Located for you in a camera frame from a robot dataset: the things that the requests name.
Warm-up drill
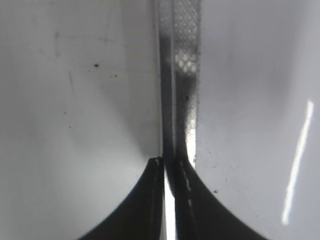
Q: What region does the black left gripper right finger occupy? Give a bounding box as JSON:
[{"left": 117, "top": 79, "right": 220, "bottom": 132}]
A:
[{"left": 169, "top": 159, "right": 265, "bottom": 240}]

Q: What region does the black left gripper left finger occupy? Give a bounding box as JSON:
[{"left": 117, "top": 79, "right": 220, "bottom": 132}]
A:
[{"left": 81, "top": 157, "right": 164, "bottom": 240}]

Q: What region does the white board with grey frame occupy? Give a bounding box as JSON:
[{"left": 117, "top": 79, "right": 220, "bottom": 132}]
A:
[{"left": 0, "top": 0, "right": 320, "bottom": 240}]

